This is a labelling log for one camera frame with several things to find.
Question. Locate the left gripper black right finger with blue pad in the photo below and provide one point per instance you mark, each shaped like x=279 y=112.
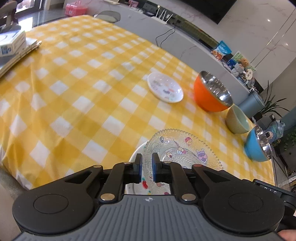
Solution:
x=173 y=174

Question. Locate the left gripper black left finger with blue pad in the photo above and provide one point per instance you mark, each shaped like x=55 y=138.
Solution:
x=121 y=175

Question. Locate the clear glass cartoon plate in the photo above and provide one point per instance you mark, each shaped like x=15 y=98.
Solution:
x=176 y=146

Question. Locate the small white sticker plate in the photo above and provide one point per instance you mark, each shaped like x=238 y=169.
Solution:
x=165 y=88

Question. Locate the orange steel bowl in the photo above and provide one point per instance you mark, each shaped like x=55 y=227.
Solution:
x=211 y=94

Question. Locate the yellow white checkered tablecloth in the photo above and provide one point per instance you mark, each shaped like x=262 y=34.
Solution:
x=82 y=99

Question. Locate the green ceramic bowl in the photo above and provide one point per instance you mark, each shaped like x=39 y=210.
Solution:
x=237 y=121

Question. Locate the blue steel bowl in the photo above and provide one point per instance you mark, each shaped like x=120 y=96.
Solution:
x=257 y=146

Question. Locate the grey blue trash bin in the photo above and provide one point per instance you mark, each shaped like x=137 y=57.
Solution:
x=252 y=104

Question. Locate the blue plastic bag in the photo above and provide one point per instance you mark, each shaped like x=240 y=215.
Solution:
x=277 y=128

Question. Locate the long white tv cabinet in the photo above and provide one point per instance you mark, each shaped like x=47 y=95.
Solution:
x=179 y=45

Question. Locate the green potted plant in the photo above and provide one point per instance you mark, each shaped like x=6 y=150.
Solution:
x=270 y=106

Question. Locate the blue snack bag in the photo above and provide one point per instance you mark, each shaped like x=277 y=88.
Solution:
x=221 y=50

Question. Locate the teddy bear toy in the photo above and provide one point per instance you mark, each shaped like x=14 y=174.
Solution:
x=243 y=62

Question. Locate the white wifi router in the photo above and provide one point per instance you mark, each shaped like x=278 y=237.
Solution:
x=162 y=15

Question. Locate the grey round stool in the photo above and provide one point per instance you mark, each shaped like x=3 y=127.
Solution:
x=109 y=16

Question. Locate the white blue cardboard box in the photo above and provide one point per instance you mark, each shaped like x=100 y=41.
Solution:
x=11 y=41

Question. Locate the pink plastic case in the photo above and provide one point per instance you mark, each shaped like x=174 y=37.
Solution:
x=75 y=9

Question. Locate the ring binder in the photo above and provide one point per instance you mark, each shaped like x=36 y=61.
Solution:
x=9 y=61

